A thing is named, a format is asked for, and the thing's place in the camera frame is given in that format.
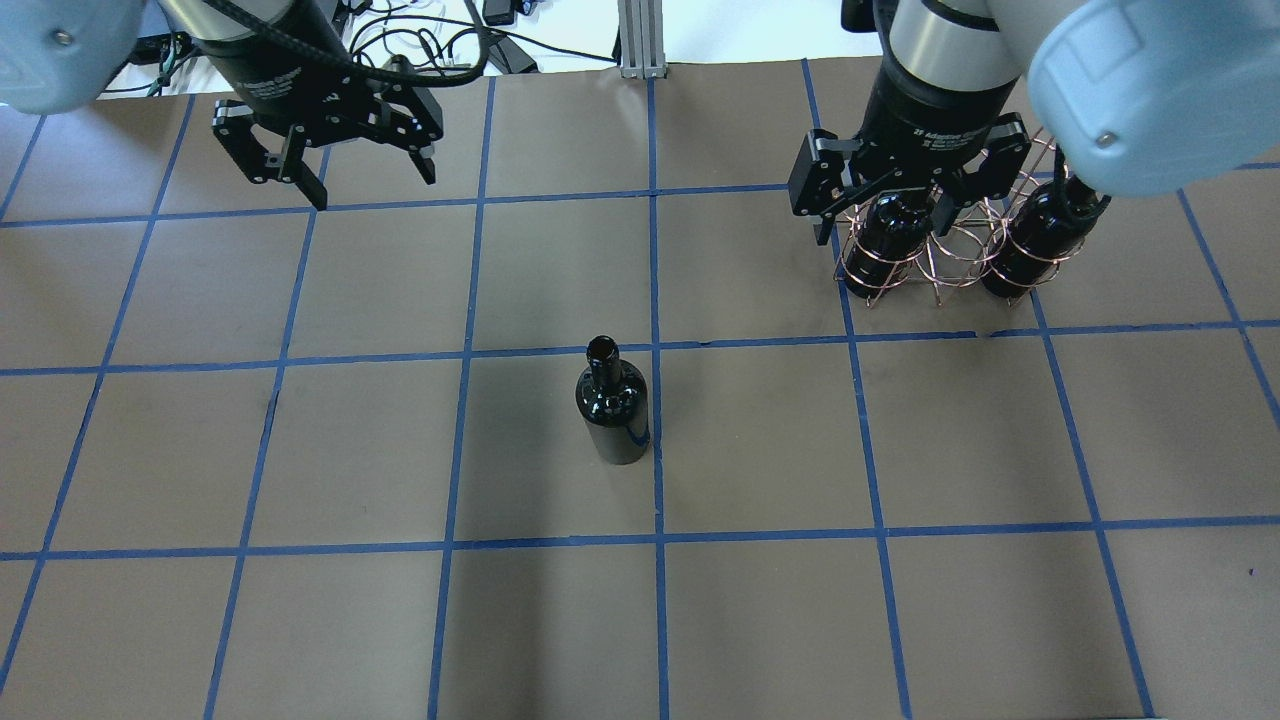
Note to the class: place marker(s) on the dark wine bottle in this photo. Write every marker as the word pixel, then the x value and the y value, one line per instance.
pixel 892 235
pixel 612 397

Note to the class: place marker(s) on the copper wire wine basket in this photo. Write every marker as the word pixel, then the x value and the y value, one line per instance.
pixel 957 261

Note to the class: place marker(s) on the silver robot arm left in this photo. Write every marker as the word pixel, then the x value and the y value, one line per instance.
pixel 60 55

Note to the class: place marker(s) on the aluminium frame post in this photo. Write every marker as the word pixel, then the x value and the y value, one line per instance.
pixel 641 36

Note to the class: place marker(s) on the dark wine bottle in rack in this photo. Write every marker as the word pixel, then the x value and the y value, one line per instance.
pixel 892 235

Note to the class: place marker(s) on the black power adapter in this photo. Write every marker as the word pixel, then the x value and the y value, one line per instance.
pixel 509 58

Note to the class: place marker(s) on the dark wine bottle rack end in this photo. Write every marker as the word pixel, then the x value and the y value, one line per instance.
pixel 1049 227

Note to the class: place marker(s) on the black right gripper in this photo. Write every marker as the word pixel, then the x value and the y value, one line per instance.
pixel 925 118

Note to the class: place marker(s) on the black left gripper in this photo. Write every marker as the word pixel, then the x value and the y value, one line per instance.
pixel 268 80

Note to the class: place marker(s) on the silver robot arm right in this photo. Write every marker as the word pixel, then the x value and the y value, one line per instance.
pixel 1142 96

